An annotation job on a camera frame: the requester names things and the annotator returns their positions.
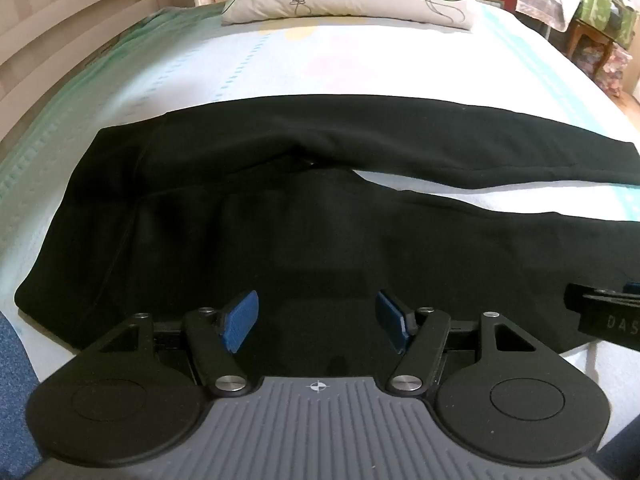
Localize white wooden headboard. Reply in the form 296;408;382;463
0;0;231;128

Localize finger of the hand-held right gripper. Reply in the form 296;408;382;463
564;281;640;311

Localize light blue bed blanket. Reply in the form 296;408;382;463
0;2;640;411

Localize leaf print pillow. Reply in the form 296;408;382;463
221;0;479;34

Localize floral bag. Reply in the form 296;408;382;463
594;42;637;97

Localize green printed cloth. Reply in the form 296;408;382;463
572;0;640;47

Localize black pants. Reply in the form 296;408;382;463
15;94;640;361

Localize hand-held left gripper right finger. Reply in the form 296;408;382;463
375;289;552;397

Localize wooden side table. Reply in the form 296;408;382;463
566;17;615;79

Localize blue cloth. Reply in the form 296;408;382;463
0;307;68;480

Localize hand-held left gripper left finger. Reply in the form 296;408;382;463
82;289;260;397

